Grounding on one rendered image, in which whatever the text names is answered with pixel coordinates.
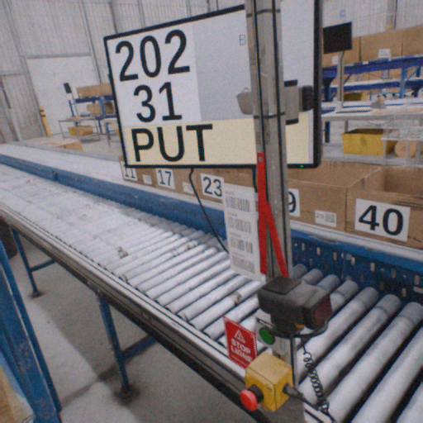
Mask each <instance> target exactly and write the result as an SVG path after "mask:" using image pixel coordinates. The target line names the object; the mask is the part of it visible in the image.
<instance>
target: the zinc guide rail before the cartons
mask: <svg viewBox="0 0 423 423"><path fill-rule="evenodd" d="M0 154H4V155H7V156H10V157H14V158H18V159H24V160H28V162H32V163H35V164H42V165H44V166H48V167H52V168H56V169H62V170H66V171H69V172H73V173H78V174H82V175H83V176H86V177H90V178H95V179H100V180H103V181H107V182H109V183H116V184H120V185H123V186H127V187H130V188H137V189H140V190H143V191H146V192H152V193H153V194H156V195H160V196H164V197H170V198H173V199H176V200H179V201H184V202H190V203H193V204H197V205H200V204H199V202H198V200H197V199H196V198H195V197H189V196H185V195H181V194H177V193H173V192H170V191H167V190H163V189H159V188H152V187H149V186H145V185H141V184H138V183H130V182H127V181H123V180H120V179H114V178H109V177H105V176H101V175H96V174H93V173H90V172H86V171H82V170H78V169H71V168H68V167H64V166H60V165H56V164H49V163H46V162H41V161H38V159H31V158H27V157H22V156H19V155H15V154H8V153H4V152H1V151H0ZM200 201H201V203H202V205H203V206H204V207H209V208H213V209H217V210H220V211H224V207H223V204H221V203H217V202H211V201H207V200H202V199H200ZM290 226H291V229H294V230H297V231H302V232H306V233H310V234H313V235H319V236H324V237H327V238H331V239H334V240H336V241H339V242H344V243H347V244H351V245H357V246H361V247H364V248H368V249H371V250H377V251H381V252H385V253H389V254H394V255H395V256H399V257H402V258H405V259H412V260H415V261H419V262H423V250H417V249H412V248H408V247H405V246H401V245H394V244H390V243H387V242H382V241H378V240H372V239H371V238H367V237H363V236H360V235H352V234H349V233H345V232H342V231H334V230H331V229H327V228H322V227H319V226H313V225H308V224H304V223H301V222H297V221H290Z"/></svg>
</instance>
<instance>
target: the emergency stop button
mask: <svg viewBox="0 0 423 423"><path fill-rule="evenodd" d="M240 400H241V401H242V403H243V406H244V407H245V408H247V409H249V410H250V411H254V410H256V408H257V406H258V405H257V397H256V396H255V395H254V394H253V393H252V391H249V390H243V391H241V394H240Z"/></svg>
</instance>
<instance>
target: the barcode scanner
mask: <svg viewBox="0 0 423 423"><path fill-rule="evenodd" d="M257 299H259V306H260V308H261V310H262V311H263V312H264V313H266V314H269V315H270V316H271V317H272V319H273V323H274V326H273V327H271V328H270V330H269V335H271V336H276V337H280V338H284V339H288V340H290V339H292V338H294V335H293V334H299V333H300V332H301V331H302V330H304V328H305V327H306V328H307V329H309V330H315V329H316V328H317V327H319V326H320V325H321V324H322V323H323V322H324V321H325V319H326V318H327V317H328V316H329V315H331V313H332V312H333V311H332V308H331V303H330V294H329V292H327V291H325V290H320V289H318V288H316V287H313V286H312V285H310V284H306V283H303V282H302V281H301V280H297V279H294V278H287V277H284V276H277V277H276V278H273V279H271V280H270V281H269V282H267V283H266V284H265V285H263V286H262V287H260V288H259V289H258V290H257Z"/></svg>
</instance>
